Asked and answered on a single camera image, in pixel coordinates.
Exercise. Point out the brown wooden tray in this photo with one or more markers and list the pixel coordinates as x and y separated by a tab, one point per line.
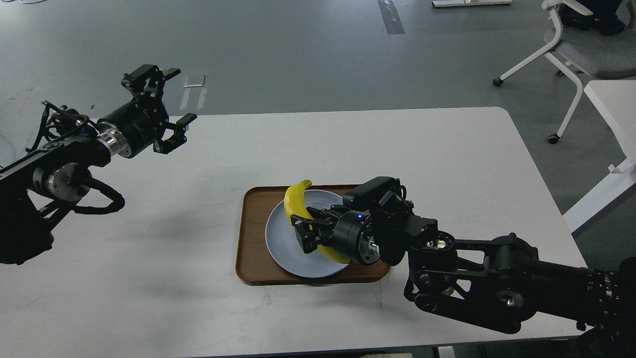
254	264

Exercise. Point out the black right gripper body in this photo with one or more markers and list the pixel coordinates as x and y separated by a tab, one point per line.
352	238

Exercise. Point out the white desk base bar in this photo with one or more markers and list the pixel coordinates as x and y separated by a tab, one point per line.
466	3

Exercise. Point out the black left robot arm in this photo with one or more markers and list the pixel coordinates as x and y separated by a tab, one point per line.
53	178

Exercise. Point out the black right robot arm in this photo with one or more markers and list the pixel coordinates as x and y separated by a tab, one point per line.
496	284

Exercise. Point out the white office chair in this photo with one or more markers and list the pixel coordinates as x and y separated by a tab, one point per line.
601	57

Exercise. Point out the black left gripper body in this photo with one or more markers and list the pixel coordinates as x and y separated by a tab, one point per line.
140	121

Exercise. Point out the white side table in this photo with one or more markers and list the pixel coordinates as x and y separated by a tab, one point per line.
602	175

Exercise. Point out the yellow banana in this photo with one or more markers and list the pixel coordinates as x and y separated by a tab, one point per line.
294	205

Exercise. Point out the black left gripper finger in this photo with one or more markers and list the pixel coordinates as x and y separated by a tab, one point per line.
148	81
178	137

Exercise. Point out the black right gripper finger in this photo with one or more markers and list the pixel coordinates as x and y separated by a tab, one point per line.
325	218
315	236

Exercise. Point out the grey floor tape strip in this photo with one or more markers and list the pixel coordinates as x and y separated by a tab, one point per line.
391	18

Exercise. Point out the light blue round plate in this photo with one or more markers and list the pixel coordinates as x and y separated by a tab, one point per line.
283	246

